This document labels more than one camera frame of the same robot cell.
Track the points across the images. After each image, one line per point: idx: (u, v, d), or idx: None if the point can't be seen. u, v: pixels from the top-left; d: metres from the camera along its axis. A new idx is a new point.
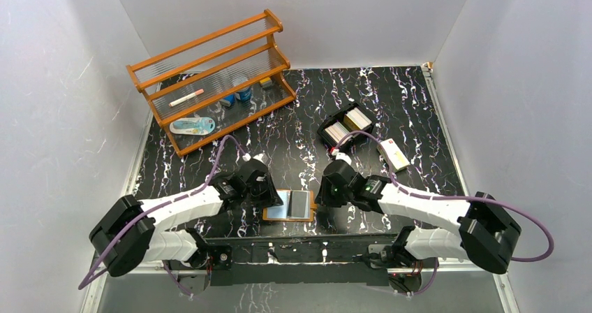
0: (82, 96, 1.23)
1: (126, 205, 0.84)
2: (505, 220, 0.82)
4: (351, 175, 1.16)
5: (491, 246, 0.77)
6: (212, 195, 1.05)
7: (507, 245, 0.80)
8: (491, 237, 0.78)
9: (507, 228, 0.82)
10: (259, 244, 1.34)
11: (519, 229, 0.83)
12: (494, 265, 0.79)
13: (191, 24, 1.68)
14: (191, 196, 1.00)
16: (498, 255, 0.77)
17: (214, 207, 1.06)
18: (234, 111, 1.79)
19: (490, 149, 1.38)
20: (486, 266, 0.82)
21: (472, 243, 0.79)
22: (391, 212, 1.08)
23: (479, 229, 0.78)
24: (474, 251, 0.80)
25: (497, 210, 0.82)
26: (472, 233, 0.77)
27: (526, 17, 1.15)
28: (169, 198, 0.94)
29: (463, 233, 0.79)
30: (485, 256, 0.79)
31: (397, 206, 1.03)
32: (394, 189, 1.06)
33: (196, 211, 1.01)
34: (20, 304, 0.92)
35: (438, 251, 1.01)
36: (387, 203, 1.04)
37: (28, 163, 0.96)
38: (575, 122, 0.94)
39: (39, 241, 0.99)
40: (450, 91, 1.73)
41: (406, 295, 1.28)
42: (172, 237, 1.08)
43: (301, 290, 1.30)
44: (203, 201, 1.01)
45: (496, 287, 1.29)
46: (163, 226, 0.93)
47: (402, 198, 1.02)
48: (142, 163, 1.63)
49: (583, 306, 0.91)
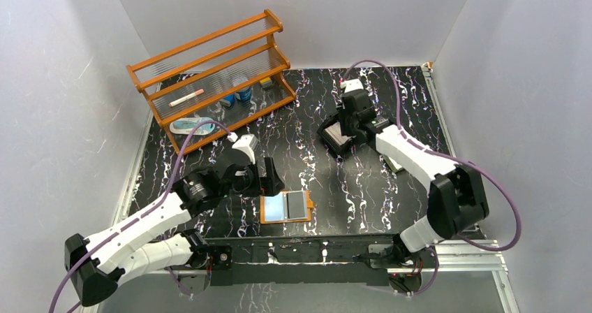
0: (82, 96, 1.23)
1: (73, 246, 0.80)
2: (479, 197, 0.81)
4: (364, 105, 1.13)
5: (449, 209, 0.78)
6: (172, 207, 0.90)
7: (466, 217, 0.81)
8: (455, 202, 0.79)
9: (475, 206, 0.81)
10: (259, 244, 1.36)
11: (486, 209, 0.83)
12: (445, 227, 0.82)
13: (191, 23, 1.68)
14: (144, 219, 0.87)
16: (452, 218, 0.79)
17: (179, 218, 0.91)
18: (234, 111, 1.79)
19: (489, 149, 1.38)
20: (437, 226, 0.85)
21: (435, 198, 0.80)
22: (383, 151, 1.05)
23: (449, 190, 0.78)
24: (433, 207, 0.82)
25: (477, 184, 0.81)
26: (441, 189, 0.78)
27: (526, 17, 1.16)
28: (116, 229, 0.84)
29: (433, 186, 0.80)
30: (440, 214, 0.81)
31: (389, 146, 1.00)
32: (395, 130, 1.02)
33: (158, 229, 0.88)
34: (19, 304, 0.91)
35: (422, 233, 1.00)
36: (382, 140, 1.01)
37: (28, 163, 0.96)
38: (576, 121, 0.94)
39: (39, 240, 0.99)
40: (450, 91, 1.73)
41: (406, 295, 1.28)
42: (153, 249, 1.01)
43: (301, 290, 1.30)
44: (160, 218, 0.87)
45: (496, 288, 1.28)
46: (119, 258, 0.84)
47: (397, 140, 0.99)
48: (142, 163, 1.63)
49: (583, 306, 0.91)
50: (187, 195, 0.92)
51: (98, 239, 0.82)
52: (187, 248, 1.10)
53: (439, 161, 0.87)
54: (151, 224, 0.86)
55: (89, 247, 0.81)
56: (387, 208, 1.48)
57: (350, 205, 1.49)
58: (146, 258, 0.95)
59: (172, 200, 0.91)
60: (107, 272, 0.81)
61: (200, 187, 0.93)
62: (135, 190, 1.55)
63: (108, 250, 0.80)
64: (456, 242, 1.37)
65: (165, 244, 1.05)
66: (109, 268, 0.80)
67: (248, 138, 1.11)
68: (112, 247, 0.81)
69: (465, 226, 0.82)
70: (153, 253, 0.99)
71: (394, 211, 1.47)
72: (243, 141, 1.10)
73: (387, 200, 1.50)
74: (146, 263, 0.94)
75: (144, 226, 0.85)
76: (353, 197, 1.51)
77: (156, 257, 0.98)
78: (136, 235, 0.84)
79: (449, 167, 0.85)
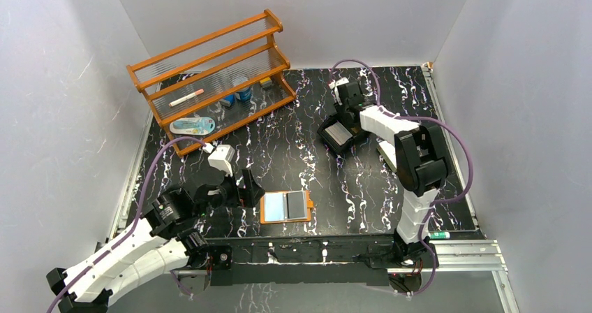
0: (82, 96, 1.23)
1: (54, 279, 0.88)
2: (439, 151, 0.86)
4: (354, 93, 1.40)
5: (411, 158, 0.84)
6: (142, 234, 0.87)
7: (430, 170, 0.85)
8: (417, 153, 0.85)
9: (436, 160, 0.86)
10: (259, 244, 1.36)
11: (448, 165, 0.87)
12: (410, 179, 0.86)
13: (191, 23, 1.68)
14: (114, 251, 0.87)
16: (414, 168, 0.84)
17: (153, 242, 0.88)
18: (234, 111, 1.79)
19: (489, 149, 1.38)
20: (406, 181, 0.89)
21: (399, 150, 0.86)
22: (367, 127, 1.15)
23: (410, 140, 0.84)
24: (399, 161, 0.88)
25: (438, 140, 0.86)
26: (401, 140, 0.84)
27: (527, 16, 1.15)
28: (89, 261, 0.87)
29: (395, 139, 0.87)
30: (405, 166, 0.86)
31: (372, 119, 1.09)
32: (375, 108, 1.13)
33: (134, 255, 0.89)
34: (19, 304, 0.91)
35: (407, 212, 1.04)
36: (366, 115, 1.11)
37: (28, 163, 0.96)
38: (576, 121, 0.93)
39: (39, 241, 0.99)
40: (450, 91, 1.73)
41: (406, 295, 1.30)
42: (146, 262, 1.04)
43: (301, 290, 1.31)
44: (132, 246, 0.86)
45: (496, 287, 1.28)
46: (101, 284, 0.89)
47: (375, 114, 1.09)
48: (142, 163, 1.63)
49: (583, 306, 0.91)
50: (158, 220, 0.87)
51: (77, 272, 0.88)
52: (181, 253, 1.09)
53: (405, 124, 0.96)
54: (121, 255, 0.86)
55: (66, 281, 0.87)
56: (387, 208, 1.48)
57: (350, 205, 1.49)
58: (137, 275, 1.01)
59: (142, 227, 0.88)
60: (92, 299, 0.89)
61: (171, 209, 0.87)
62: (135, 190, 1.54)
63: (84, 284, 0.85)
64: (456, 242, 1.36)
65: (159, 256, 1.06)
66: (91, 297, 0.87)
67: (225, 151, 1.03)
68: (88, 279, 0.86)
69: (429, 182, 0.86)
70: (144, 267, 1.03)
71: (394, 212, 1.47)
72: (220, 153, 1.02)
73: (387, 200, 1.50)
74: (135, 279, 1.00)
75: (114, 258, 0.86)
76: (353, 197, 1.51)
77: (146, 270, 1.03)
78: (106, 267, 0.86)
79: (412, 125, 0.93)
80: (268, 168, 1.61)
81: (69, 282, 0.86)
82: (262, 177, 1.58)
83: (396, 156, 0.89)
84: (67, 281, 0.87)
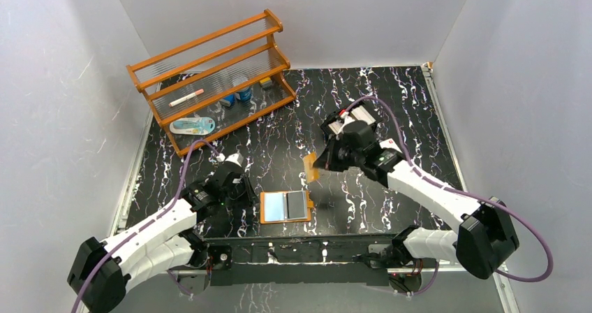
0: (82, 96, 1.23)
1: (88, 249, 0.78)
2: (507, 230, 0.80)
4: (370, 140, 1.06)
5: (484, 251, 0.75)
6: (183, 210, 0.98)
7: (499, 255, 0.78)
8: (487, 242, 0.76)
9: (506, 240, 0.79)
10: (259, 244, 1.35)
11: (516, 244, 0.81)
12: (479, 269, 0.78)
13: (191, 22, 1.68)
14: (159, 221, 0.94)
16: (486, 260, 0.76)
17: (188, 221, 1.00)
18: (234, 111, 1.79)
19: (489, 150, 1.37)
20: (470, 267, 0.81)
21: (468, 243, 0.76)
22: (395, 188, 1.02)
23: (479, 230, 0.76)
24: (466, 250, 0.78)
25: (503, 219, 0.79)
26: (472, 232, 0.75)
27: (526, 17, 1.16)
28: (135, 229, 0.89)
29: (463, 230, 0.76)
30: (474, 257, 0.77)
31: (405, 186, 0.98)
32: (407, 168, 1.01)
33: (169, 231, 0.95)
34: (19, 304, 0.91)
35: (436, 253, 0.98)
36: (397, 180, 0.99)
37: (28, 163, 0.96)
38: (576, 121, 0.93)
39: (39, 240, 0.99)
40: (450, 91, 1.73)
41: (406, 295, 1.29)
42: (156, 252, 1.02)
43: (302, 290, 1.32)
44: (174, 220, 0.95)
45: (496, 287, 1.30)
46: (134, 259, 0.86)
47: (413, 179, 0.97)
48: (142, 163, 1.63)
49: (583, 307, 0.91)
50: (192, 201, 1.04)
51: (114, 242, 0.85)
52: (186, 246, 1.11)
53: (462, 201, 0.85)
54: (165, 226, 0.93)
55: (107, 248, 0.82)
56: (387, 208, 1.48)
57: (350, 205, 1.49)
58: (150, 263, 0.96)
59: (181, 205, 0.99)
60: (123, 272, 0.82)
61: (203, 195, 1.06)
62: (135, 190, 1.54)
63: (128, 249, 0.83)
64: None
65: (167, 246, 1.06)
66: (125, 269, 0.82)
67: (235, 156, 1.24)
68: (132, 246, 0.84)
69: (498, 265, 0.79)
70: (155, 256, 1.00)
71: (394, 212, 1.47)
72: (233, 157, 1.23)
73: (387, 200, 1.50)
74: (149, 267, 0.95)
75: (159, 228, 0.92)
76: (353, 197, 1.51)
77: (157, 260, 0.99)
78: (153, 235, 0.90)
79: (473, 205, 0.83)
80: (268, 168, 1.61)
81: (109, 249, 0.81)
82: (262, 177, 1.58)
83: (459, 244, 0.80)
84: (107, 249, 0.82)
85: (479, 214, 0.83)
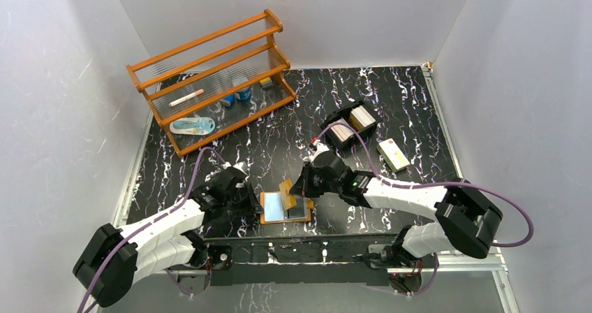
0: (82, 96, 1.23)
1: (104, 235, 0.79)
2: (483, 202, 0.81)
4: (343, 168, 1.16)
5: (468, 229, 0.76)
6: (193, 208, 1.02)
7: (486, 228, 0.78)
8: (468, 220, 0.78)
9: (486, 212, 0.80)
10: (259, 244, 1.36)
11: (499, 214, 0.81)
12: (475, 249, 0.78)
13: (190, 22, 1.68)
14: (171, 215, 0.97)
16: (475, 236, 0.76)
17: (198, 219, 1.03)
18: (234, 111, 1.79)
19: (489, 149, 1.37)
20: (470, 251, 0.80)
21: (450, 228, 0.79)
22: (378, 205, 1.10)
23: (454, 213, 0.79)
24: (454, 236, 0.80)
25: (473, 194, 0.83)
26: (447, 216, 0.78)
27: (526, 17, 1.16)
28: (149, 220, 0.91)
29: (440, 217, 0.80)
30: (463, 239, 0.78)
31: (381, 198, 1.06)
32: (378, 183, 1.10)
33: (179, 227, 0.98)
34: (19, 304, 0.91)
35: (434, 246, 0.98)
36: (373, 197, 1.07)
37: (28, 163, 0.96)
38: (576, 121, 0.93)
39: (39, 240, 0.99)
40: (450, 91, 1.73)
41: (406, 295, 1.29)
42: (160, 248, 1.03)
43: (302, 290, 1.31)
44: (185, 216, 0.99)
45: (496, 287, 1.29)
46: (146, 249, 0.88)
47: (385, 189, 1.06)
48: (142, 163, 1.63)
49: (583, 306, 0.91)
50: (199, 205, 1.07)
51: (130, 230, 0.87)
52: (188, 244, 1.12)
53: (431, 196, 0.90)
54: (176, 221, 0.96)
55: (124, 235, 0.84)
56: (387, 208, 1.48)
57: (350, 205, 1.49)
58: (155, 258, 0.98)
59: (191, 204, 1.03)
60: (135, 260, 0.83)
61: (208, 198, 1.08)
62: (135, 190, 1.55)
63: (143, 237, 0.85)
64: None
65: (170, 244, 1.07)
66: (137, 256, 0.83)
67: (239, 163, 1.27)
68: (147, 235, 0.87)
69: (492, 239, 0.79)
70: (160, 252, 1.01)
71: (394, 212, 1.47)
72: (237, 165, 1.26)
73: None
74: (153, 263, 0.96)
75: (172, 221, 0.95)
76: None
77: (162, 256, 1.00)
78: (165, 227, 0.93)
79: (440, 190, 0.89)
80: (268, 168, 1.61)
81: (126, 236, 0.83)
82: (262, 177, 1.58)
83: (447, 233, 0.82)
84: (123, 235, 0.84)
85: (450, 195, 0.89)
